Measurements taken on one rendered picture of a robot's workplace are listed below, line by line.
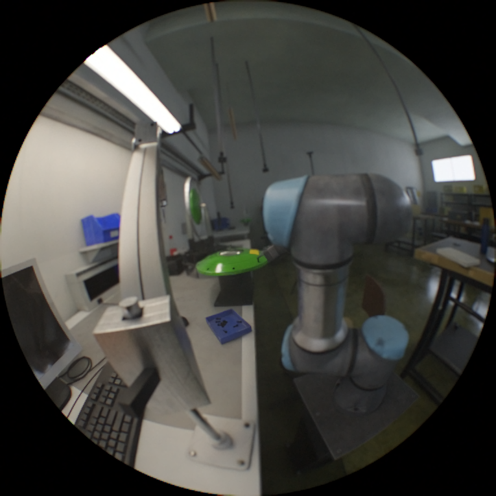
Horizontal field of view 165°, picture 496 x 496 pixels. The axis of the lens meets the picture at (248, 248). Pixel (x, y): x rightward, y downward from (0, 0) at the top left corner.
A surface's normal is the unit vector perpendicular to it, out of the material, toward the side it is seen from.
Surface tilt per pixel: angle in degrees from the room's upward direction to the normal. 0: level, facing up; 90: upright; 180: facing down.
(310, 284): 99
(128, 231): 50
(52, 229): 90
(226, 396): 0
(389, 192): 68
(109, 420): 6
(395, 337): 7
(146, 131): 90
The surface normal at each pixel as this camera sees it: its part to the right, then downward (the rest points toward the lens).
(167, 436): -0.12, -0.97
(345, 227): -0.35, 0.61
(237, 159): 0.00, 0.21
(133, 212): 0.24, -0.52
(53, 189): 0.99, -0.11
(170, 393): 0.42, 0.14
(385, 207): -0.29, 0.15
